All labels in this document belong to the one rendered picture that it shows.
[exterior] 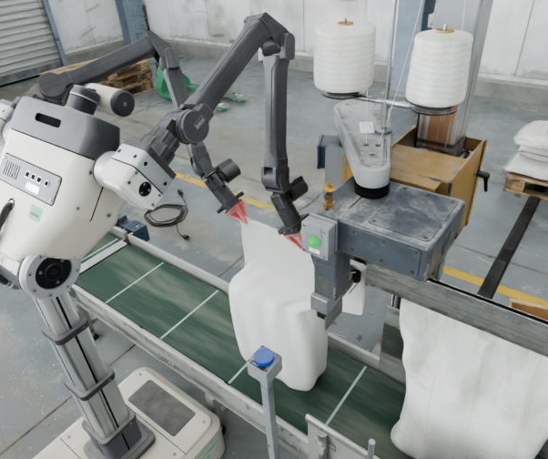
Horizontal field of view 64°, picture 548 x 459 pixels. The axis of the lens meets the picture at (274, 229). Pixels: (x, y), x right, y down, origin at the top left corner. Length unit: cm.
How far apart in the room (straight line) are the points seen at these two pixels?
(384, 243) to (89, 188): 71
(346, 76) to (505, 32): 500
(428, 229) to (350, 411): 98
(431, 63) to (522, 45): 505
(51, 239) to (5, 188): 23
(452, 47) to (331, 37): 29
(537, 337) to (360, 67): 79
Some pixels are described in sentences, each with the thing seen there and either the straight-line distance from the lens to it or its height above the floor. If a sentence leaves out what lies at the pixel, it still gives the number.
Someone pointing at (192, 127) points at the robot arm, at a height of 153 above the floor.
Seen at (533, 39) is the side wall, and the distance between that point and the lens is 612.
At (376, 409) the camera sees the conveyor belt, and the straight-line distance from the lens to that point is 185.
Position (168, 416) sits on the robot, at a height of 26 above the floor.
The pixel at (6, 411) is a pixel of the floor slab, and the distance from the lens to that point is 271.
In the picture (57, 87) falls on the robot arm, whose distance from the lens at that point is 156.
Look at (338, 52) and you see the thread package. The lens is 122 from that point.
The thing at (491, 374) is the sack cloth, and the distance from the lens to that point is 135.
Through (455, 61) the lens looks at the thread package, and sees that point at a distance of 114.
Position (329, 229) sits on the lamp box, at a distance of 102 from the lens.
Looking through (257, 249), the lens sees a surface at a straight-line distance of 158.
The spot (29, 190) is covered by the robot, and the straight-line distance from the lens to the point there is 126.
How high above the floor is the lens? 191
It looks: 35 degrees down
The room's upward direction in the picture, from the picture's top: 4 degrees counter-clockwise
